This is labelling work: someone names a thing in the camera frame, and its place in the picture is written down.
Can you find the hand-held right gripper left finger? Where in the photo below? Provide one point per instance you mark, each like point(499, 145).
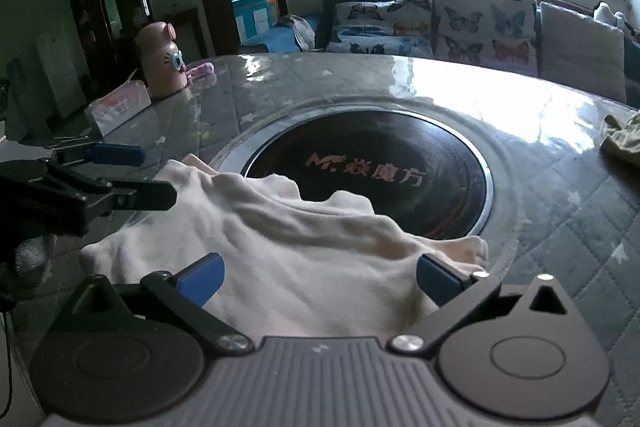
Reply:
point(202, 277)

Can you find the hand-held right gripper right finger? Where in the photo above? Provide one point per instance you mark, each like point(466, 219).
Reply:
point(437, 279)

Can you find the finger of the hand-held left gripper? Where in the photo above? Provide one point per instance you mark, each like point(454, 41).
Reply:
point(115, 153)
point(150, 195)

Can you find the cream long-sleeved shirt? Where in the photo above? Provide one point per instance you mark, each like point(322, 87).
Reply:
point(310, 267)

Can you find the pile of patterned clothes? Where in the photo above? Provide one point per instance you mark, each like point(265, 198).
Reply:
point(622, 142)

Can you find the pink tissue pack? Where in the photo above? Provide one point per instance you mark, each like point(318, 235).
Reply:
point(117, 107)

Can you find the pink cat face bottle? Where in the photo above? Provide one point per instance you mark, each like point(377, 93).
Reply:
point(157, 67)

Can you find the white appliance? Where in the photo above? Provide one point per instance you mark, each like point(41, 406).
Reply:
point(60, 72)

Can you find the dark wooden cabinet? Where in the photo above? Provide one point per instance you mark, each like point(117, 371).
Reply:
point(85, 32)

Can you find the round black induction cooktop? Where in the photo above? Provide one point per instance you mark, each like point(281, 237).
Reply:
point(400, 147)

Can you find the grey quilted table cover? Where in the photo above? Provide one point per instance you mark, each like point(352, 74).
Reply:
point(575, 232)

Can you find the dark wooden chair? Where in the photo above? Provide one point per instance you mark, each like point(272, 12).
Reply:
point(195, 14)

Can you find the blue cabinet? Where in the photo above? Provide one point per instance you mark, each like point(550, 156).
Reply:
point(255, 14)

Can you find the patterned grey cloth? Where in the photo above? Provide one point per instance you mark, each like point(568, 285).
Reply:
point(300, 32)

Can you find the butterfly print cushion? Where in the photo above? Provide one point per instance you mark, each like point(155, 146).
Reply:
point(485, 27)
point(385, 14)
point(380, 44)

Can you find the plain grey cushion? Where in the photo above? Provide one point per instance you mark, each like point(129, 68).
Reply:
point(580, 52)

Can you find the panda plush toy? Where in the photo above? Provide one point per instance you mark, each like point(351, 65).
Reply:
point(605, 12)

